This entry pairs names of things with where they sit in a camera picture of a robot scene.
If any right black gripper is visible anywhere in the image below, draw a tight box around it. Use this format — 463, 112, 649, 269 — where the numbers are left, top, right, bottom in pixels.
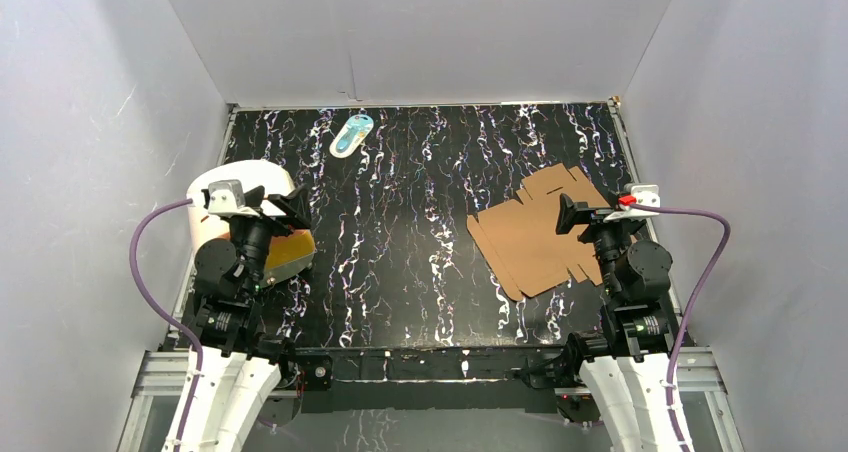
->
555, 190, 640, 299

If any brown cardboard box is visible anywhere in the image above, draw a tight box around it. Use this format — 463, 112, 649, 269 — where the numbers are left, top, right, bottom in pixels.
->
467, 164, 607, 301

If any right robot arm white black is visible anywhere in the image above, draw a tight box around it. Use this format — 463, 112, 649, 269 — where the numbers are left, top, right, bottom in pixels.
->
556, 185, 694, 451

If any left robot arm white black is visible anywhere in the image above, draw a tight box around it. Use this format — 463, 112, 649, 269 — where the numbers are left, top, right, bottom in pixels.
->
162, 180, 311, 451

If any white orange round container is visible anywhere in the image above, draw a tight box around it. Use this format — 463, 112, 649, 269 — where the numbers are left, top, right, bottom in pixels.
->
186, 159, 316, 291

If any blue white blister package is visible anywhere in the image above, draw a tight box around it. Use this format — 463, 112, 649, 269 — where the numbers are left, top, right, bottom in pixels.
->
330, 114, 374, 158

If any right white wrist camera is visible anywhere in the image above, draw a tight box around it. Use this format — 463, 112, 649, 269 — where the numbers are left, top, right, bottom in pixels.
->
612, 184, 661, 219

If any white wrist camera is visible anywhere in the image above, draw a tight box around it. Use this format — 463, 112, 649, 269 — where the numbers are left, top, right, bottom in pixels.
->
205, 179, 261, 218
612, 184, 661, 219

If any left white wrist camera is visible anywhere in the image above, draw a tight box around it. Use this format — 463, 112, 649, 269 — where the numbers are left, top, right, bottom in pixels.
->
205, 179, 261, 218

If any aluminium front rail frame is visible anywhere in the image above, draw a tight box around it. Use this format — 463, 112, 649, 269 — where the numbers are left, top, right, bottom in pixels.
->
118, 346, 743, 451

